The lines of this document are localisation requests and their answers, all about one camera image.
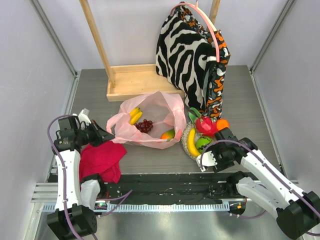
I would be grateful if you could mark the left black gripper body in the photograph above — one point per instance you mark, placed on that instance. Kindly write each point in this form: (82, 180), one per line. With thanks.
(87, 135)

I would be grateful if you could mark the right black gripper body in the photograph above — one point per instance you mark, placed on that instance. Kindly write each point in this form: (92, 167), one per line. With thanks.
(222, 136)

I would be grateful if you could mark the fake green apple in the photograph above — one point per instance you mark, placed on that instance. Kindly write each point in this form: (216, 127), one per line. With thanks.
(202, 143)

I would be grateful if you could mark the fake orange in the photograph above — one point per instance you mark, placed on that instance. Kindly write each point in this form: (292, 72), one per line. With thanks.
(222, 124)

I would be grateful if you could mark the fake red fruit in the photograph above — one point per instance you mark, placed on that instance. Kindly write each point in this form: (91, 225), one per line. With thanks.
(203, 124)

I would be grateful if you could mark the small fake banana bunch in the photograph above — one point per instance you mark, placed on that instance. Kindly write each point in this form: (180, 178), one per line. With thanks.
(135, 115)

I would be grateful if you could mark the fake dark grapes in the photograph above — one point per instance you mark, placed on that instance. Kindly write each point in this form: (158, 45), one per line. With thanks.
(144, 126)

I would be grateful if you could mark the pink plastic bag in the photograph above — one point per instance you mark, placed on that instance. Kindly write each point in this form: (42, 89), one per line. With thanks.
(154, 120)

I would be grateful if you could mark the orange green fake mango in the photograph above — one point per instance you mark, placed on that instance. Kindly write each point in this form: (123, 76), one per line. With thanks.
(168, 135)

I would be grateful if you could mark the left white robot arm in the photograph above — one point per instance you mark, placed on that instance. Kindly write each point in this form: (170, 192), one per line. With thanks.
(74, 217)

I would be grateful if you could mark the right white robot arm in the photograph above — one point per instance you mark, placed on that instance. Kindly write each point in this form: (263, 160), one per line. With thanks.
(296, 211)

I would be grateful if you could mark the red cloth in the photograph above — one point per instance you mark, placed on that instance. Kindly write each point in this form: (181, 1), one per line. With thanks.
(103, 160)

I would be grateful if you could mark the wooden clothes rack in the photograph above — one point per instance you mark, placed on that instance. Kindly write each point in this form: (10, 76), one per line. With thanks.
(125, 33)

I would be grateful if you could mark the zebra print garment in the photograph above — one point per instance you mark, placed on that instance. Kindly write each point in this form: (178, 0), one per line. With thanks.
(185, 54)

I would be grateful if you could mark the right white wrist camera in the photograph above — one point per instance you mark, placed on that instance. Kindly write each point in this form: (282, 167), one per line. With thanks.
(208, 160)

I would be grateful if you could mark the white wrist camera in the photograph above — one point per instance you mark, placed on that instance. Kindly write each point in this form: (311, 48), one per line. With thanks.
(83, 116)
(208, 160)

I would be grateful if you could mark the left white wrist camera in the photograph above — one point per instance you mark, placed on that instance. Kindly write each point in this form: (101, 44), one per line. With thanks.
(83, 116)

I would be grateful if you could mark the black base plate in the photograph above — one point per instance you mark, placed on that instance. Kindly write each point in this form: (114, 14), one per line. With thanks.
(195, 188)

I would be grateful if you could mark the white cable duct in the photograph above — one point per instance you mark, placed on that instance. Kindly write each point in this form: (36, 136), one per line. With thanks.
(145, 208)

